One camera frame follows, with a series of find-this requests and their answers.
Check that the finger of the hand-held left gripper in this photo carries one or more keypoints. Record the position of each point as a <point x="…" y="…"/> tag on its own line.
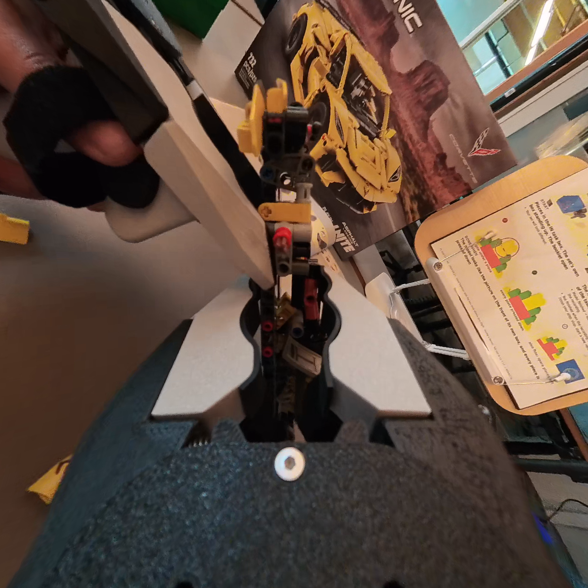
<point x="220" y="197"/>

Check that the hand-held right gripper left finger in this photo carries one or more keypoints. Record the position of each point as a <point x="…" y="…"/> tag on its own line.
<point x="206" y="367"/>

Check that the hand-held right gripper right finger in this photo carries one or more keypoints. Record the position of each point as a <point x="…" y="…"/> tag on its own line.
<point x="376" y="367"/>

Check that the lego car chassis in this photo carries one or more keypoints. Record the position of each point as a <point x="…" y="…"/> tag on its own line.
<point x="289" y="147"/>

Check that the yellow emblem lego tile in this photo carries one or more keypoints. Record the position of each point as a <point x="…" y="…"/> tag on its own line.
<point x="50" y="480"/>

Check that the yellow car lego box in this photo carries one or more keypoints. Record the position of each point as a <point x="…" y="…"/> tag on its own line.
<point x="390" y="115"/>

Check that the person's left hand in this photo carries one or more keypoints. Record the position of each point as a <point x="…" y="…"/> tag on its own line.
<point x="27" y="36"/>

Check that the green plastic bin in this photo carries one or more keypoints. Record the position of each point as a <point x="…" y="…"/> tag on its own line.
<point x="193" y="16"/>

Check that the printed instruction sheet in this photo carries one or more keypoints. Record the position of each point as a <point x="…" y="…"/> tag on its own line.
<point x="514" y="298"/>

